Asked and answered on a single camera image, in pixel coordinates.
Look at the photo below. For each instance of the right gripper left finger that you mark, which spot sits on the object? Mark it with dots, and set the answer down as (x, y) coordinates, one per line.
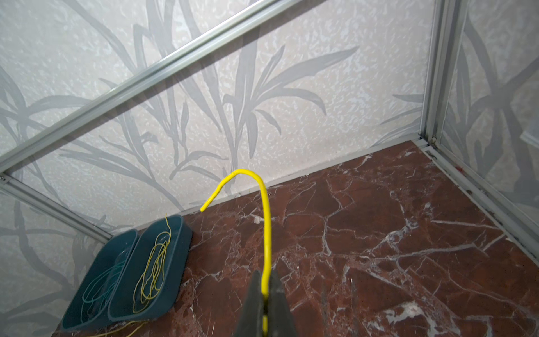
(252, 311)

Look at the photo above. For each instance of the teal plastic bin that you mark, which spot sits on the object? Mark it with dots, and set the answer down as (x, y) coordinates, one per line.
(151, 280)
(88, 310)

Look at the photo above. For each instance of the right teal plastic bin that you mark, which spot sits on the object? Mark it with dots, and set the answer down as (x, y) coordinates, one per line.
(151, 280)

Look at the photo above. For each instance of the aluminium frame rail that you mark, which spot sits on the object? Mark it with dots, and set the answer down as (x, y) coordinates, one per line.
(122, 111)

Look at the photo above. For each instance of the left teal plastic bin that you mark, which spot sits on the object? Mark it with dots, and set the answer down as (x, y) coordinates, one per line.
(88, 310)

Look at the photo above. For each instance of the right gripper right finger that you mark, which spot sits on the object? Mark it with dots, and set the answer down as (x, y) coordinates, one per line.
(280, 319)

